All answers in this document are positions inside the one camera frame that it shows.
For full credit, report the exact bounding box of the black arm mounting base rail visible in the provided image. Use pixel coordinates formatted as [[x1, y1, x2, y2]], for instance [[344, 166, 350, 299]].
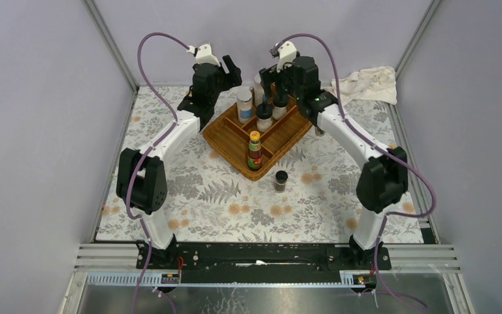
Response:
[[135, 240, 392, 284]]

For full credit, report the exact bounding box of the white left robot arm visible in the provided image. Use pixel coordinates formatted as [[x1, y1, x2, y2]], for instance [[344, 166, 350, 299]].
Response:
[[116, 55, 242, 269]]

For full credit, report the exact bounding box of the silver lid jar blue label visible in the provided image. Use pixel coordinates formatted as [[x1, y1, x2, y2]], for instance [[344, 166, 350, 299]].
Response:
[[236, 88, 254, 124]]

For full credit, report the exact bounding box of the silver lid white grain jar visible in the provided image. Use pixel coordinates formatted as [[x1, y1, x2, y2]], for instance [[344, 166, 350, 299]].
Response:
[[253, 73, 264, 106]]

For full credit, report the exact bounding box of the brown wicker divided basket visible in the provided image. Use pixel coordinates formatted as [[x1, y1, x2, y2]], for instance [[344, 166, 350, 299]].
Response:
[[203, 97, 312, 181]]

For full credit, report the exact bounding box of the white jar wide black lid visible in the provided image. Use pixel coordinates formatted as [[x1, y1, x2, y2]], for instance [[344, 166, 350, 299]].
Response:
[[256, 102, 273, 133]]

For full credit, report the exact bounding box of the white bottle black cap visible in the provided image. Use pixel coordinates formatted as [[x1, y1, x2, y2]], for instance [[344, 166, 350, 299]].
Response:
[[272, 95, 289, 120]]

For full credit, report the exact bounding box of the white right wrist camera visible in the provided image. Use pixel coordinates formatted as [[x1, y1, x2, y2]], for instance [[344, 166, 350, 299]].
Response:
[[269, 41, 298, 73]]

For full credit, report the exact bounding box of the small dark pepper jar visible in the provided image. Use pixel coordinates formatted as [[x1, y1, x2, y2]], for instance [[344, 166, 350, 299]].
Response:
[[315, 128, 325, 137]]

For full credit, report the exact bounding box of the red sauce bottle yellow cap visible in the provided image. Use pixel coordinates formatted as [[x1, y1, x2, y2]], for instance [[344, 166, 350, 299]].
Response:
[[248, 131, 263, 170]]

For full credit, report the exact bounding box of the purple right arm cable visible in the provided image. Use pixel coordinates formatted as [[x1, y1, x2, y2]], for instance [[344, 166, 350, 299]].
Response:
[[270, 33, 437, 313]]

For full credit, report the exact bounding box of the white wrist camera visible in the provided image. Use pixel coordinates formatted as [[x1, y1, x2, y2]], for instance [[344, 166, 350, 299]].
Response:
[[269, 41, 298, 73], [186, 43, 221, 67]]

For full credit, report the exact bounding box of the floral patterned table mat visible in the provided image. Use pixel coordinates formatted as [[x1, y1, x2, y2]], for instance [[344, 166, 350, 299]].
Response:
[[95, 87, 424, 243]]

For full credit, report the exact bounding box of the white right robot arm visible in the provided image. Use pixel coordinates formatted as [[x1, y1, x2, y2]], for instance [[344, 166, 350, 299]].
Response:
[[259, 56, 409, 270]]

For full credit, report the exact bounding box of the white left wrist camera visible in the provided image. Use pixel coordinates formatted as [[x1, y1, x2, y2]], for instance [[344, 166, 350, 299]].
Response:
[[186, 43, 221, 67]]

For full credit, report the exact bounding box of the small pepper jar black cap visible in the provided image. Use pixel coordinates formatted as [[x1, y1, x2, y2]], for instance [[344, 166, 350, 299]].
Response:
[[274, 170, 288, 193]]

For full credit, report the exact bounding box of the white crumpled cloth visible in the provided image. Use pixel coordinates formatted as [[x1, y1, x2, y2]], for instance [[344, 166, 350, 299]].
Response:
[[327, 66, 397, 106]]

